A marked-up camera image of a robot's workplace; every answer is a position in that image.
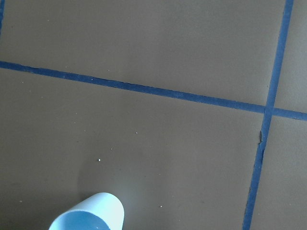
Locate light blue cup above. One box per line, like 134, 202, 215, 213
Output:
49, 193, 124, 230

